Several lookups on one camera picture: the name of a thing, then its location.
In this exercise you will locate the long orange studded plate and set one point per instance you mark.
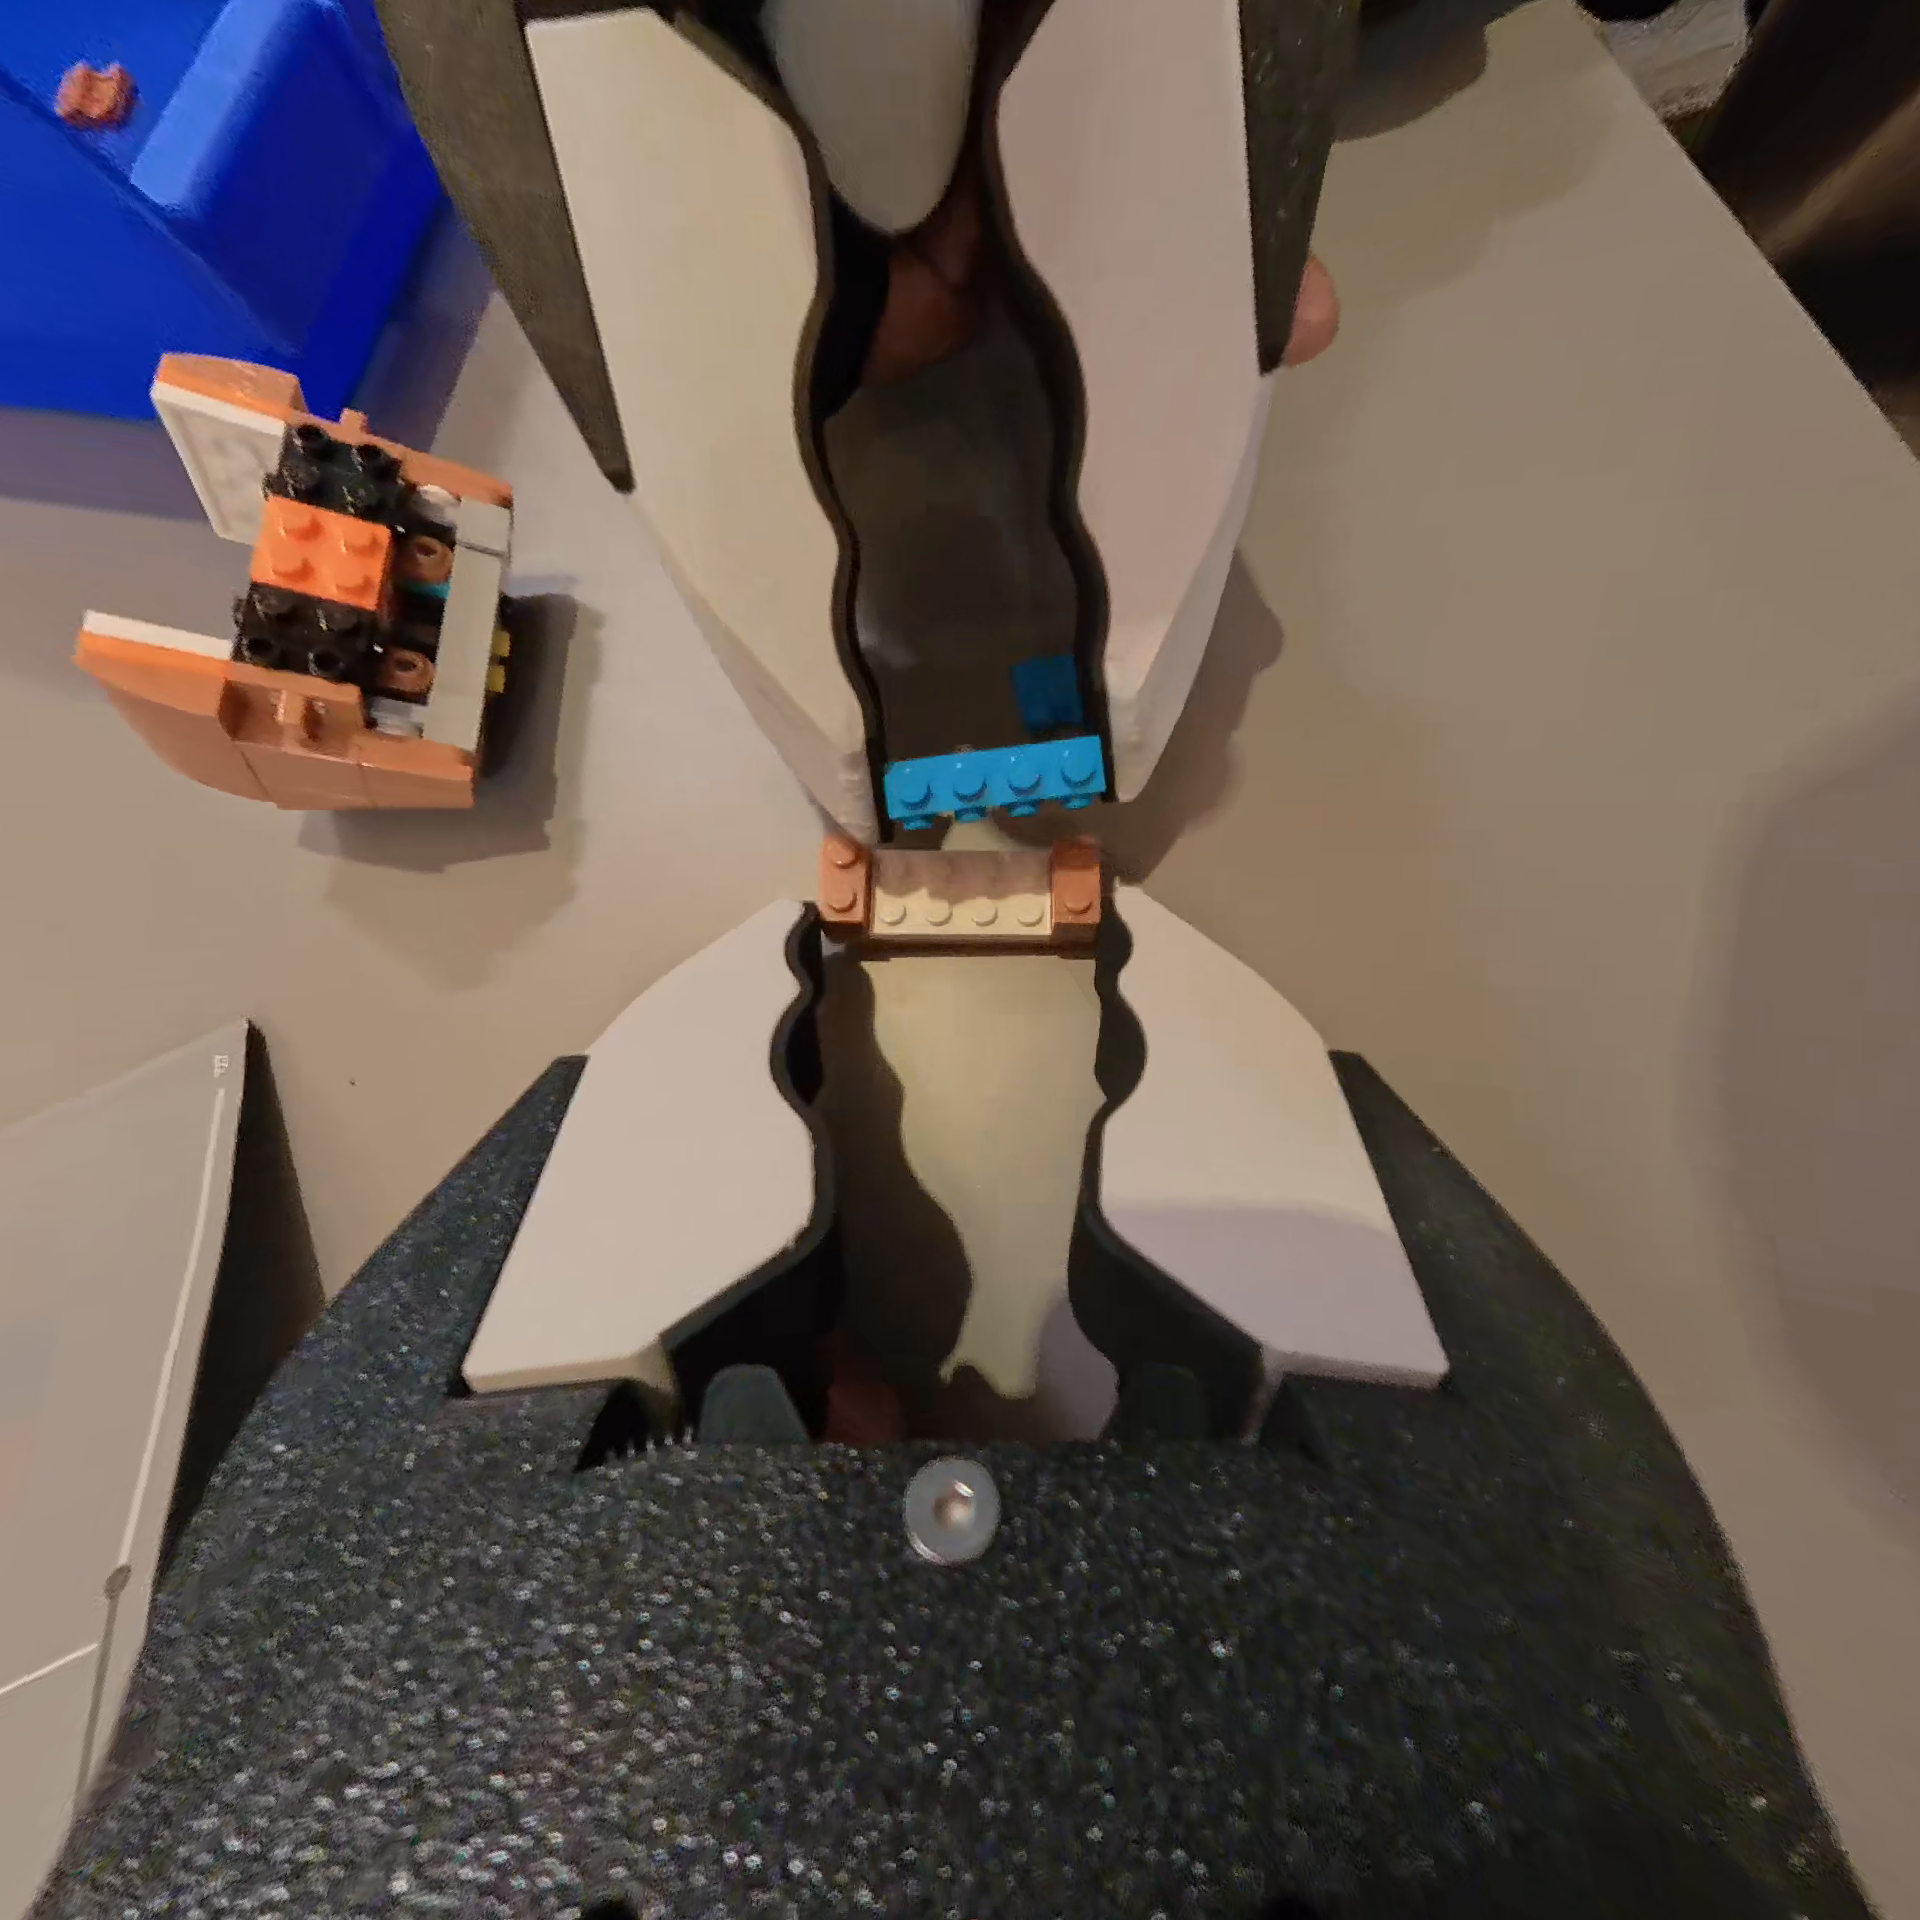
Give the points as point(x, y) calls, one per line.
point(961, 941)

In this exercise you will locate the person's right hand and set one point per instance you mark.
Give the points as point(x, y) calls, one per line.
point(1308, 315)

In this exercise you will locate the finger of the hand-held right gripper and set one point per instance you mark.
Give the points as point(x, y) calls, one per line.
point(705, 376)
point(1155, 299)

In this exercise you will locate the blue plastic bin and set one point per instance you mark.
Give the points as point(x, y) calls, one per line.
point(225, 224)

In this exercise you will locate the grey instruction booklet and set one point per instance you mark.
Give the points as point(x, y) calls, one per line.
point(105, 1276)

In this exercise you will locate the brown toy brick model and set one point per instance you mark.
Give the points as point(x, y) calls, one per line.
point(300, 598)

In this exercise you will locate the white studded plate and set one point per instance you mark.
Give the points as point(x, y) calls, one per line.
point(961, 908)

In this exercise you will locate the grey desk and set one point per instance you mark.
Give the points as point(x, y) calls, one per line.
point(1500, 750)

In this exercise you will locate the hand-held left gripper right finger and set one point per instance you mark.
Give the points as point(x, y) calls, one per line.
point(1261, 1201)

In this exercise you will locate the long blue brick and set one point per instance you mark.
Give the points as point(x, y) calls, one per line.
point(990, 782)

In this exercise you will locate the tan two-stud brick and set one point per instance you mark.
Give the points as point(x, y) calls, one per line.
point(844, 886)

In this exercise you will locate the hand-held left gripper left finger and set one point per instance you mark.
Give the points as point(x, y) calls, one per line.
point(645, 1184)

